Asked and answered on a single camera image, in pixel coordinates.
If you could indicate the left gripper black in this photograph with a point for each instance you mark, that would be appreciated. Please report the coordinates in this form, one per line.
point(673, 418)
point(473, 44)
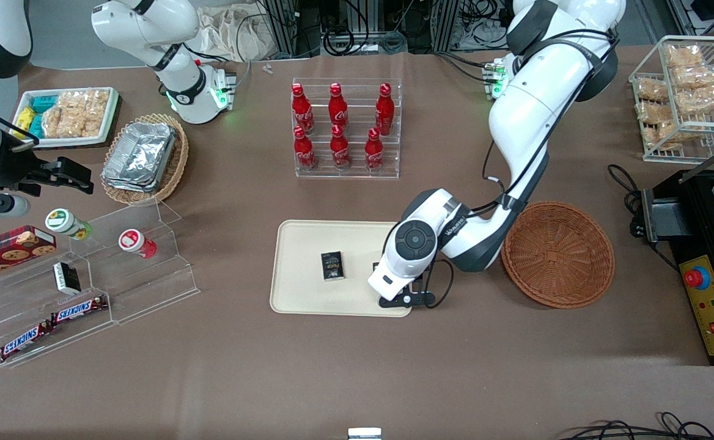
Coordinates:
point(375, 266)

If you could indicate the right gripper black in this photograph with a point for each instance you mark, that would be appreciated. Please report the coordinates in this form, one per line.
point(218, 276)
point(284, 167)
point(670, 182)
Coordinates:
point(11, 168)

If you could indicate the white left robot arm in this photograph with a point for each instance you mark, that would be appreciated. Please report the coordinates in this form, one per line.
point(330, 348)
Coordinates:
point(534, 104)

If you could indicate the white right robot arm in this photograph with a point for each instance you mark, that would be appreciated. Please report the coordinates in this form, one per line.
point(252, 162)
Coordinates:
point(149, 36)

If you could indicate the aluminium foil tray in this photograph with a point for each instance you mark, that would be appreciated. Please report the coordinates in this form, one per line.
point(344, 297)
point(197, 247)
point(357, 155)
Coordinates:
point(140, 153)
point(128, 185)

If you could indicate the white snack tray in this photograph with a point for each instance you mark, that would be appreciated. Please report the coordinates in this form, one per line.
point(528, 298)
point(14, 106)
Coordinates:
point(109, 122)

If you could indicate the black sandwich box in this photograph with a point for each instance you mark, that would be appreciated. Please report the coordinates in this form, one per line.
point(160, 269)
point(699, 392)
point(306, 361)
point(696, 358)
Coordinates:
point(332, 266)
point(66, 278)

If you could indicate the beige plastic tray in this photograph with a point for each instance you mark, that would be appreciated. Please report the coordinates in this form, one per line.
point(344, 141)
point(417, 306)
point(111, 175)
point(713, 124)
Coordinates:
point(308, 299)

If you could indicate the light oval wicker basket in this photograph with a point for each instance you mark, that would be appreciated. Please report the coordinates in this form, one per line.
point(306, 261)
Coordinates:
point(176, 165)

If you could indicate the brown round wicker basket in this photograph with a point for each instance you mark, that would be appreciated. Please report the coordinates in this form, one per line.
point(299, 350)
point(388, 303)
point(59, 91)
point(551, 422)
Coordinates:
point(559, 253)

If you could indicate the green sunflower yoghurt cup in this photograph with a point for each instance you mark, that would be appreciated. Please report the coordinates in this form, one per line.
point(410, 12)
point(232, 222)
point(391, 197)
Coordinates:
point(62, 221)

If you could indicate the rice cracker bag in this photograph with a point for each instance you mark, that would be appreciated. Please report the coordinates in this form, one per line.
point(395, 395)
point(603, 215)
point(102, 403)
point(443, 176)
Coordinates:
point(85, 101)
point(57, 123)
point(91, 127)

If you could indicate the teal snack packet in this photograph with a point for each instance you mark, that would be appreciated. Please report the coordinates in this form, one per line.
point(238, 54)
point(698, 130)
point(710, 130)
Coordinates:
point(36, 126)
point(43, 102)

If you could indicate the yellow snack packet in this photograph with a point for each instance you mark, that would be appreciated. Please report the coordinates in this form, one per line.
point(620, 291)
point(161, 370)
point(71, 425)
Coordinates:
point(22, 119)

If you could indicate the tartan cookie box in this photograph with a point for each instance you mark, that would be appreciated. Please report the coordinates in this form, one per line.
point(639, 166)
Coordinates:
point(8, 247)

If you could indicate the red lid yoghurt cup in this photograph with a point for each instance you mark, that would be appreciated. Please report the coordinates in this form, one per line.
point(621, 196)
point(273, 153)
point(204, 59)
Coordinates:
point(132, 241)

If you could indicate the Snickers bar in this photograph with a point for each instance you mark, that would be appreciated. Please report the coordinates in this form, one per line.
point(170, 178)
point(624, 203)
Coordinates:
point(79, 310)
point(25, 341)

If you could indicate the clear acrylic bottle rack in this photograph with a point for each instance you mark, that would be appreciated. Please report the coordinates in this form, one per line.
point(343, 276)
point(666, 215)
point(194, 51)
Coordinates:
point(357, 174)

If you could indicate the small white device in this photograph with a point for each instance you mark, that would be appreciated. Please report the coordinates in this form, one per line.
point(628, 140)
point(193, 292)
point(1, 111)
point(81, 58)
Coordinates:
point(364, 434)

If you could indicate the clear acrylic stepped display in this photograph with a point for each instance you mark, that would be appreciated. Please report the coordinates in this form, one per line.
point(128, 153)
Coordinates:
point(149, 287)

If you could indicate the red cola bottle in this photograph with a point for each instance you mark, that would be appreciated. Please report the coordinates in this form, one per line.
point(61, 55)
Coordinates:
point(337, 107)
point(301, 107)
point(340, 151)
point(304, 151)
point(384, 110)
point(374, 153)

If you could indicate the beige cloth bag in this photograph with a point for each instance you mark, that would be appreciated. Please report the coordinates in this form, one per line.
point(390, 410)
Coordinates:
point(235, 30)

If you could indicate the red emergency stop button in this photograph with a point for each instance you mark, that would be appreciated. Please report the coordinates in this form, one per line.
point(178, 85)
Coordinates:
point(696, 278)

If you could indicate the black cooking machine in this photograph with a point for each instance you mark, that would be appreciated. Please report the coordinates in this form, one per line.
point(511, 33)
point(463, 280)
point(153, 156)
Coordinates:
point(699, 214)

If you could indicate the fried snack bag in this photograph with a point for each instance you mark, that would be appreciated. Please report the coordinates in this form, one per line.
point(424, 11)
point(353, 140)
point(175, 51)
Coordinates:
point(702, 99)
point(653, 112)
point(684, 55)
point(670, 133)
point(651, 89)
point(696, 75)

